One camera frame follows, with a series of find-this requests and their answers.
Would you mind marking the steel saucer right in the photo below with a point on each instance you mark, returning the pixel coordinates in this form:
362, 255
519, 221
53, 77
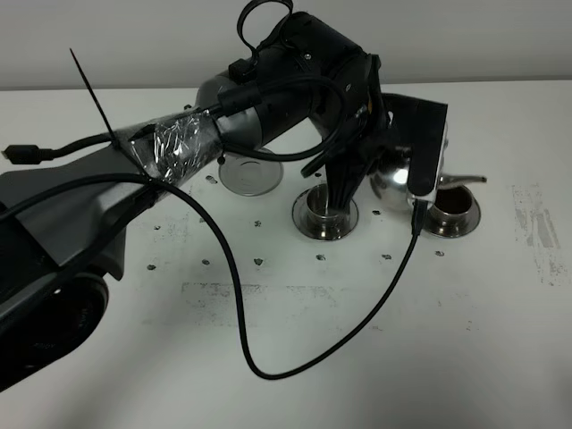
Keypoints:
451, 226

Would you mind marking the stainless steel teapot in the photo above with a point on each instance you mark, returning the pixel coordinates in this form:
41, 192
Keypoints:
389, 178

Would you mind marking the steel teapot saucer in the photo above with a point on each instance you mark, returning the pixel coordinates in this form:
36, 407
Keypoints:
249, 177

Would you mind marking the steel saucer left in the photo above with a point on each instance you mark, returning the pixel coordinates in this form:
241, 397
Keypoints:
321, 231

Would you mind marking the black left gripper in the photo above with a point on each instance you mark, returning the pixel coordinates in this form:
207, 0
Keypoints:
357, 75

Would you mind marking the steel teacup right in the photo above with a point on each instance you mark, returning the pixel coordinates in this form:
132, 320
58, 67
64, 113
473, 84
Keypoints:
451, 202

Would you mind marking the steel teacup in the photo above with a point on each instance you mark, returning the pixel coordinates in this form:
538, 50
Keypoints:
451, 202
319, 210

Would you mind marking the steel teacup left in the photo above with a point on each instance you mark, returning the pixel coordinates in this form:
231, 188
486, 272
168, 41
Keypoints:
319, 210

